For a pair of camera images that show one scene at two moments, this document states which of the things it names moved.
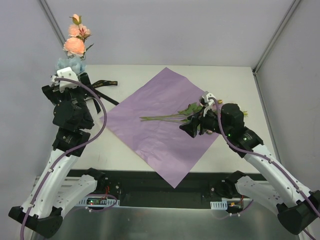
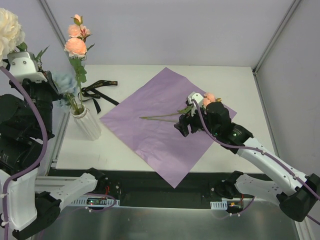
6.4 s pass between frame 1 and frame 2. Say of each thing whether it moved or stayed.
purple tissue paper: stayed
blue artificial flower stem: moved
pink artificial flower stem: stayed
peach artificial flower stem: stayed
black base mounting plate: stayed
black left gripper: moved
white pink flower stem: moved
